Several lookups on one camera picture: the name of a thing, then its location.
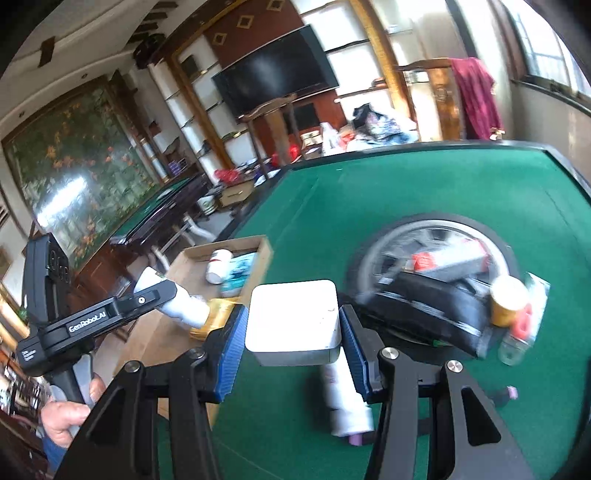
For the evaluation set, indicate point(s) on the white bottle red label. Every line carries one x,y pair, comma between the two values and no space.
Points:
219,265

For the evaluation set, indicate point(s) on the plain white bottle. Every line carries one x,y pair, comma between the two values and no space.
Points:
184,309

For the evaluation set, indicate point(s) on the white bottle pink cap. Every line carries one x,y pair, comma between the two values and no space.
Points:
344,406

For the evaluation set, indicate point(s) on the person's blue trousers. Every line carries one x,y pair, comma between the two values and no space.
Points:
51,461

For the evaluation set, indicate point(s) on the dark red cloth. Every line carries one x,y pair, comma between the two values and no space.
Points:
475,97

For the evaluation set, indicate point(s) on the round table control panel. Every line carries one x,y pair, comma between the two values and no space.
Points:
392,244

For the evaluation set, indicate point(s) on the brown cardboard carton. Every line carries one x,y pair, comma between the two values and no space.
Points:
235,191

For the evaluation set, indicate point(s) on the black snack bag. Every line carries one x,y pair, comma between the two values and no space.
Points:
429,309

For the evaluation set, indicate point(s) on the wooden wall shelves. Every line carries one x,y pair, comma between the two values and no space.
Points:
194,115

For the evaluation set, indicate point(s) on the black flat television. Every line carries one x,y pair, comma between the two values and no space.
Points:
277,69

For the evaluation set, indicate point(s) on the pale blue tissue pack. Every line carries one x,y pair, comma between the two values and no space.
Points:
238,274

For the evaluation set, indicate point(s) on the red plastic bag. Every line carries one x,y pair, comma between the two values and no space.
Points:
226,175

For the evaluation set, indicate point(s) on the large flower painting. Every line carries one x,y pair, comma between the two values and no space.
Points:
83,175

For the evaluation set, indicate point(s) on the small pink cap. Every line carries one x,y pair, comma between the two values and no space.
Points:
510,393

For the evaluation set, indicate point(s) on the person's left hand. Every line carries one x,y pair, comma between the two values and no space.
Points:
60,417

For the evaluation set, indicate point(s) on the clear packet red candle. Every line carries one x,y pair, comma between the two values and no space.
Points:
524,323

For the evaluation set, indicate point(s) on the dark green-top table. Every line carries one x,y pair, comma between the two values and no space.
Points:
166,203

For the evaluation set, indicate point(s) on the yellow packet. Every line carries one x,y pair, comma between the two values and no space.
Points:
221,314

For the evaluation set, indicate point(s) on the red-brown television cabinet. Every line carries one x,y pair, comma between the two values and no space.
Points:
323,110

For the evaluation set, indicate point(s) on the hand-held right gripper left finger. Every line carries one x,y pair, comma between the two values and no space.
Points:
231,355

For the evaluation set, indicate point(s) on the white square box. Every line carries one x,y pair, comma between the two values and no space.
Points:
291,318

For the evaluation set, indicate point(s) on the carved wooden chair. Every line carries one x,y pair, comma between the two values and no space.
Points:
443,101

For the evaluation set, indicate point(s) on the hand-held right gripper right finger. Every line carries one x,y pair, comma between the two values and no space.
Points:
355,355

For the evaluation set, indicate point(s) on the window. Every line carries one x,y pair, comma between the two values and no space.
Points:
545,46

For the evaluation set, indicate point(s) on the white plastic bag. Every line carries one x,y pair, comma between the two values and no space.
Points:
330,138

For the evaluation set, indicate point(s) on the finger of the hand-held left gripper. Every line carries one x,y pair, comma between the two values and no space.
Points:
157,295

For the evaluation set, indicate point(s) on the cardboard box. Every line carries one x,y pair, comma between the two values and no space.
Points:
194,263

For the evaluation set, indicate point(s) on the red and white carton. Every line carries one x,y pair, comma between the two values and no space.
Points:
452,261

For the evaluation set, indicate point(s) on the pile of clothes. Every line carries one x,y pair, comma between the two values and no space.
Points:
383,124

